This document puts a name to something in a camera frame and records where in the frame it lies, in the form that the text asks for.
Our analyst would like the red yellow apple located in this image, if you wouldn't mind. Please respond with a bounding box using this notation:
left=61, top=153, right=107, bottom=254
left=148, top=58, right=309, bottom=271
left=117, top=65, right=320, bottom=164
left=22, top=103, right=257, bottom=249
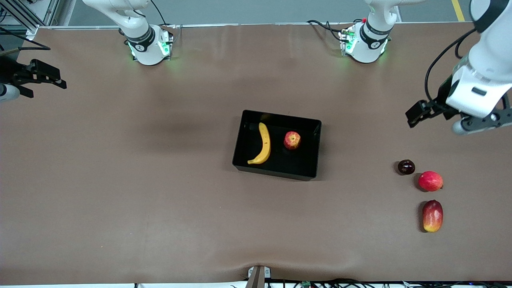
left=284, top=131, right=302, bottom=150

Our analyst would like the yellow banana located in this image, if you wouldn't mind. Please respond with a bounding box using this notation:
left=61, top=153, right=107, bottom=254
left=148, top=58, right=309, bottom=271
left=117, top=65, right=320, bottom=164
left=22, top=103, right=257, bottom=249
left=247, top=122, right=272, bottom=165

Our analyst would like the large table cover mat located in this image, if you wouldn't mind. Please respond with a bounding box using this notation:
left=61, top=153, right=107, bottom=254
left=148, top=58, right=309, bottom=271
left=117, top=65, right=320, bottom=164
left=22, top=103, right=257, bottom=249
left=0, top=22, right=512, bottom=285

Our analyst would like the black arm base cable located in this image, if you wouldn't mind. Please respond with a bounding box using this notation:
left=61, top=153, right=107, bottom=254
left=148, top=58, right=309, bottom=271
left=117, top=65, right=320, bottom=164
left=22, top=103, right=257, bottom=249
left=149, top=0, right=169, bottom=26
left=307, top=19, right=346, bottom=34

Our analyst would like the black rectangular plastic box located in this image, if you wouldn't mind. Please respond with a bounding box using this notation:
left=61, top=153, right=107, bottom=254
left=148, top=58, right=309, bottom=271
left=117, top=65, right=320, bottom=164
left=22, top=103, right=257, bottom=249
left=232, top=110, right=322, bottom=181

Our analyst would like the round red peach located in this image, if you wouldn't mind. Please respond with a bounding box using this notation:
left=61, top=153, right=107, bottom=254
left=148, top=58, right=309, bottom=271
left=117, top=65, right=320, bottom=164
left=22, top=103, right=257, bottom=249
left=418, top=171, right=444, bottom=192

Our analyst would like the grey table edge clamp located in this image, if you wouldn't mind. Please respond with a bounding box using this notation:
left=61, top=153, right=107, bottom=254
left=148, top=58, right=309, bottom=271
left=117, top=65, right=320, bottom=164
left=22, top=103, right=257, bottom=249
left=246, top=265, right=272, bottom=288

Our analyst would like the dark purple plum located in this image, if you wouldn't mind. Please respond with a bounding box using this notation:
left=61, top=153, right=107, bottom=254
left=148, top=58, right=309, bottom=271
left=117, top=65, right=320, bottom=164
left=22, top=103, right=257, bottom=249
left=398, top=159, right=416, bottom=176

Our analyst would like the red yellow mango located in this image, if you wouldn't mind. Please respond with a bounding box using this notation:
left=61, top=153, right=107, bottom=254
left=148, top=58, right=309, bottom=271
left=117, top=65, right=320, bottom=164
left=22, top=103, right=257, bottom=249
left=422, top=200, right=444, bottom=233

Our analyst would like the aluminium frame profile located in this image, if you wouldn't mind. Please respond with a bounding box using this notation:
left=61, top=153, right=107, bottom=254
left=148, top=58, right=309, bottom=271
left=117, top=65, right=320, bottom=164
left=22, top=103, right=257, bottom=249
left=0, top=0, right=76, bottom=40

